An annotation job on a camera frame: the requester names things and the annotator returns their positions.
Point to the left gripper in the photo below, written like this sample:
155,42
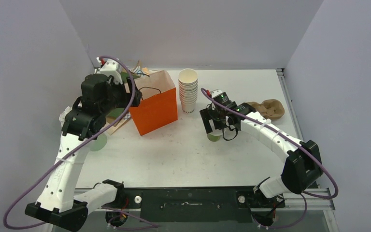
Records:
127,96

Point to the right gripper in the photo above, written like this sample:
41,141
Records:
213,118

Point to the orange paper bag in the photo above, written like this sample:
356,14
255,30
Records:
158,107

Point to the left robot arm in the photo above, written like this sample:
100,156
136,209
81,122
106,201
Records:
58,204

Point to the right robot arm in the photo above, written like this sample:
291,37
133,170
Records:
301,164

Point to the brown paper bags stack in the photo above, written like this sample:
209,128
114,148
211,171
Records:
136,72

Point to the stack of pulp cup carriers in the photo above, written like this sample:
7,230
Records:
270,109

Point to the stack of paper cups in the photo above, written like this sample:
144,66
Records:
188,89

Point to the green cup holder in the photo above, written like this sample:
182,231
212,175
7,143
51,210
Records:
98,143

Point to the white wrapped straws bundle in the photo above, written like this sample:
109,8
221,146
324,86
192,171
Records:
63,115

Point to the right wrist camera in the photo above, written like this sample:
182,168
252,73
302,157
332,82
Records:
215,93

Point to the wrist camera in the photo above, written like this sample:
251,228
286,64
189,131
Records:
215,93
110,67

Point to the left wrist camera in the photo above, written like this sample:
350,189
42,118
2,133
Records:
110,67

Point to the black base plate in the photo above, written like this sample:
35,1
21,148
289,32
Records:
197,204

